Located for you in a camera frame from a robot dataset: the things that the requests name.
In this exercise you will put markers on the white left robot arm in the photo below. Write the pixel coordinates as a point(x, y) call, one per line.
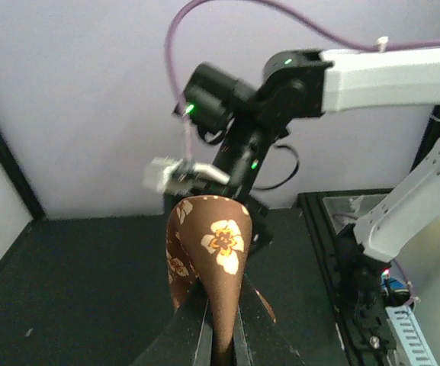
point(402, 214)

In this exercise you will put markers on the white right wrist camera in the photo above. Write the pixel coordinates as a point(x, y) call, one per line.
point(178, 176)

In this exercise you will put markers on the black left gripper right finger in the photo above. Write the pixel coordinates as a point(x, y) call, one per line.
point(257, 339)

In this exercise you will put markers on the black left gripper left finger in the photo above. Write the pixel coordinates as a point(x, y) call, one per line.
point(188, 338)

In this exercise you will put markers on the brown floral necktie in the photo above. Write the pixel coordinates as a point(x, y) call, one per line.
point(207, 240)

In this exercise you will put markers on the black corner frame post left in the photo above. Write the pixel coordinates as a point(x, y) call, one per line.
point(19, 181)

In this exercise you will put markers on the black aluminium frame rail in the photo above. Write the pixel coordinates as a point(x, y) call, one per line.
point(318, 244)

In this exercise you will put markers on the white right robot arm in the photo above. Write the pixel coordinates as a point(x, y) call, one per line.
point(310, 84)

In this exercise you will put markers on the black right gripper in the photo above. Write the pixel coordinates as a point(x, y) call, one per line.
point(241, 156)

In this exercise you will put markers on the light blue cable duct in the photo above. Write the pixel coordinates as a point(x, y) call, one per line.
point(412, 348)

